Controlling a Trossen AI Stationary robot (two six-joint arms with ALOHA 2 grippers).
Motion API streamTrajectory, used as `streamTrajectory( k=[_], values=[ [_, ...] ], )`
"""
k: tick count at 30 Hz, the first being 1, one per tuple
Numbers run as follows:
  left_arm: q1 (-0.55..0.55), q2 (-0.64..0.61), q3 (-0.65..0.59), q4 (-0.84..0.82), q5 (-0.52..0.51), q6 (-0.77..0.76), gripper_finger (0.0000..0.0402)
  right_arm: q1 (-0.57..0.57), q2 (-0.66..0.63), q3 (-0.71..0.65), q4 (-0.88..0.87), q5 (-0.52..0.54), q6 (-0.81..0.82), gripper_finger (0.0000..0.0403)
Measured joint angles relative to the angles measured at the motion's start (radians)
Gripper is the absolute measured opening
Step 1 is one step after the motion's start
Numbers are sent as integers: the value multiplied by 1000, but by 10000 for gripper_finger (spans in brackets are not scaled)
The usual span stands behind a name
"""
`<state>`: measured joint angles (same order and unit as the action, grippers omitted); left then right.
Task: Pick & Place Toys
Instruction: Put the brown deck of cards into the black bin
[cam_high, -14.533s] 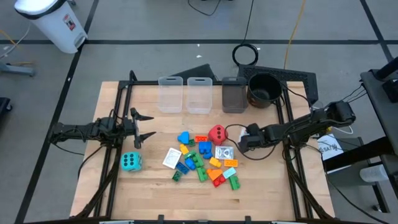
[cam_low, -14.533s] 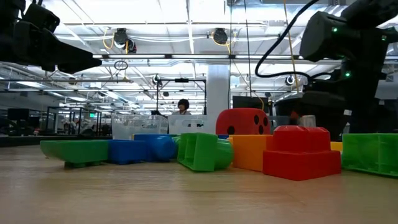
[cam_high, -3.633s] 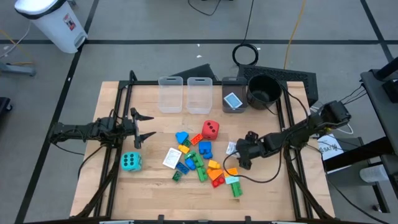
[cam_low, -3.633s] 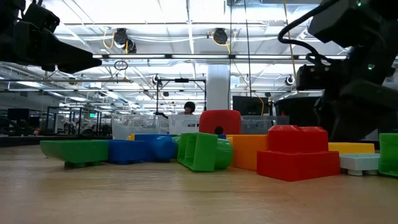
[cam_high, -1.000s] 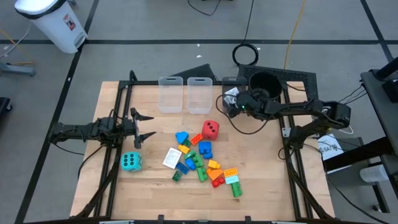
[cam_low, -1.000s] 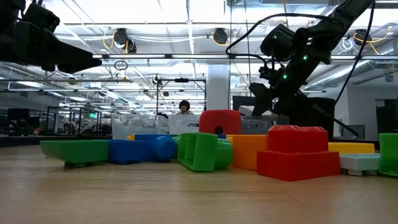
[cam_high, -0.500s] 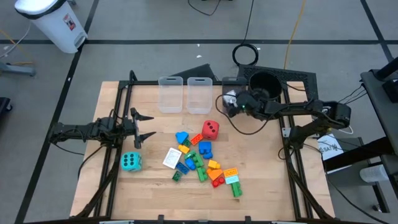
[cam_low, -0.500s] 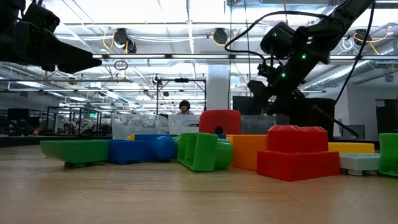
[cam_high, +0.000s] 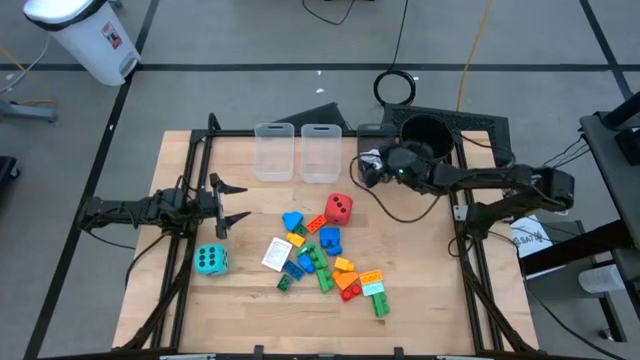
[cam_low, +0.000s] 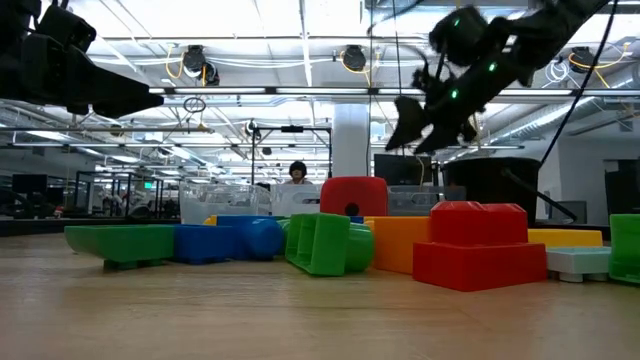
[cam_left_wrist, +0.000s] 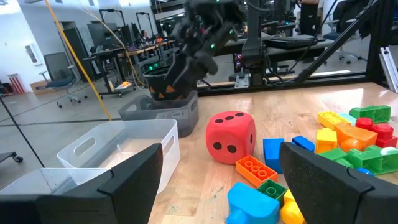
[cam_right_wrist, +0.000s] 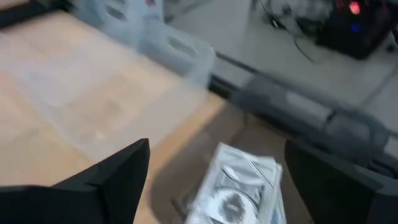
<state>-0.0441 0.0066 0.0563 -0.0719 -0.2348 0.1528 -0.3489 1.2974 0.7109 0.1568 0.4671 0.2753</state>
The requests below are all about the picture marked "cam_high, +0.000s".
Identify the orange wedge toy block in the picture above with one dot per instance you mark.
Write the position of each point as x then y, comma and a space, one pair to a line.
346, 280

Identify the black angled floor panel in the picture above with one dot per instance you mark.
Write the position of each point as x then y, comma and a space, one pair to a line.
320, 120

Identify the dark green toy brick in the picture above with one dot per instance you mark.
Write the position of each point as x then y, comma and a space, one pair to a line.
284, 283

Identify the white frame bracket plate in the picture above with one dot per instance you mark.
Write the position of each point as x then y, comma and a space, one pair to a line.
460, 212

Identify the white printed paper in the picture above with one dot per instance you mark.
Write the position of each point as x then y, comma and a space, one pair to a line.
530, 237

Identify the light teal toy brick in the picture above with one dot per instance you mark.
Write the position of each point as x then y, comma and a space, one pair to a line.
373, 289

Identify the black side desk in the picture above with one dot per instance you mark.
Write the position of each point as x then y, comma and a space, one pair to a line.
610, 165

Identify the red toy block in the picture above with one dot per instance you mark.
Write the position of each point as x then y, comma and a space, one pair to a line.
351, 292

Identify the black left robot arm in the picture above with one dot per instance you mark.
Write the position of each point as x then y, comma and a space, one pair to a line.
130, 210

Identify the green toy block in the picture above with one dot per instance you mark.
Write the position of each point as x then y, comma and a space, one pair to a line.
380, 304
319, 260
325, 280
306, 248

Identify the red foam die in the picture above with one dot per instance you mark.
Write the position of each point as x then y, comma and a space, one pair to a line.
338, 209

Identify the right clear plastic bin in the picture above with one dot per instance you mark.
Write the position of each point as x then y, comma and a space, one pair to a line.
370, 135

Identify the teal foam die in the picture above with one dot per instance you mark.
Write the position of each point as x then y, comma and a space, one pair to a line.
211, 260

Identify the orange toy brick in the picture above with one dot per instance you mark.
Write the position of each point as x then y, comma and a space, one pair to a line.
371, 277

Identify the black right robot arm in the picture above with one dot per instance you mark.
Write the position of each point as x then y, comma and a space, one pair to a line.
500, 180

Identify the grey cylinder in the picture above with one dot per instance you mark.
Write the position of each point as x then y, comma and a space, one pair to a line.
600, 279

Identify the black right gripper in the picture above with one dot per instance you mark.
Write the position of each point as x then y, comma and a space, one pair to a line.
405, 167

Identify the blue curved toy block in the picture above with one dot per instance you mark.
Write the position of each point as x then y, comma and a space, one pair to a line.
329, 236

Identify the black table edge clamp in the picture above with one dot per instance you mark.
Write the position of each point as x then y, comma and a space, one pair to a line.
258, 351
398, 353

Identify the red-orange studded toy brick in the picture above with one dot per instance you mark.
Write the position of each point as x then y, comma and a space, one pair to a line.
316, 224

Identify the small dark green block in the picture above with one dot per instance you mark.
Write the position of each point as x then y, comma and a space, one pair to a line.
300, 229

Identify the dark blue toy brick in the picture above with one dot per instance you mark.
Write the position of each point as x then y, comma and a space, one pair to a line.
293, 270

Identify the black bucket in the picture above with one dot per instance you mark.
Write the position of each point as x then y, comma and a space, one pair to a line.
427, 135

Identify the black floor object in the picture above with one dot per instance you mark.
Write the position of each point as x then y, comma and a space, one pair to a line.
7, 167

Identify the white pedal trash can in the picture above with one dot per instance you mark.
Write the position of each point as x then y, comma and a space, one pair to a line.
85, 40

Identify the yellow toy block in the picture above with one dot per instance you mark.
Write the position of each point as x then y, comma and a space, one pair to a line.
295, 239
344, 264

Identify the blue rounded toy block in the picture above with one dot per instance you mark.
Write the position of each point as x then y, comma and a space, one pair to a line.
292, 220

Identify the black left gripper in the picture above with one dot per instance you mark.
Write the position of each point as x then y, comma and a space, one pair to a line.
207, 202

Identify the clear plastic bin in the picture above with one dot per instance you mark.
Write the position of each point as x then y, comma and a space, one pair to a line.
370, 135
321, 155
274, 155

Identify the grey floor stand foot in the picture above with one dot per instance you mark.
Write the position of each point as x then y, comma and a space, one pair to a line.
30, 111

